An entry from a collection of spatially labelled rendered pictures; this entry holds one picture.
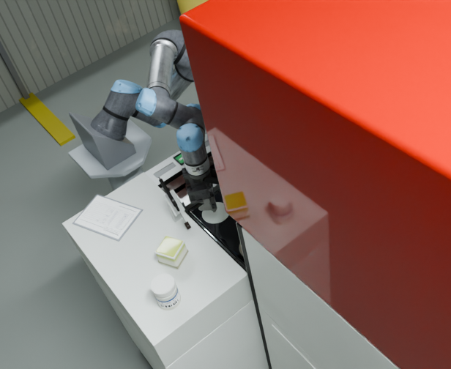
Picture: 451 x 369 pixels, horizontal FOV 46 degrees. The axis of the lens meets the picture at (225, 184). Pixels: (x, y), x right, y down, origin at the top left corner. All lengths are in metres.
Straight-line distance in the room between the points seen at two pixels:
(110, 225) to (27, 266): 1.44
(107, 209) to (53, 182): 1.75
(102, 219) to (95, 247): 0.12
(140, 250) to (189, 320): 0.32
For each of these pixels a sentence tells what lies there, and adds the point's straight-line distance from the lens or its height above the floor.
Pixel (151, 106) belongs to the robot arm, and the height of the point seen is 1.40.
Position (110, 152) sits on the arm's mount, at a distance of 2.26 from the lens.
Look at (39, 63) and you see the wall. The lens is 4.47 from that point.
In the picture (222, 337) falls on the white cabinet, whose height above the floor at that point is 0.74.
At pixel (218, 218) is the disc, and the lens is 1.87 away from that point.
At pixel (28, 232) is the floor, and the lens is 3.44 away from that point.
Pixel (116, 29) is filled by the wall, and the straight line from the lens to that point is 4.67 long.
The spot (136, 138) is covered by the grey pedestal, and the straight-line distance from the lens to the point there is 2.41.
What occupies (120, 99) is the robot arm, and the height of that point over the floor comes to 1.07.
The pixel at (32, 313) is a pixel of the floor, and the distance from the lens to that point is 3.06.
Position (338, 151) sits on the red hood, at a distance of 0.85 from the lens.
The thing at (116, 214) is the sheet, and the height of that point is 0.97.
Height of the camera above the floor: 2.32
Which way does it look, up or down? 46 degrees down
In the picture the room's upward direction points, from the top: 13 degrees counter-clockwise
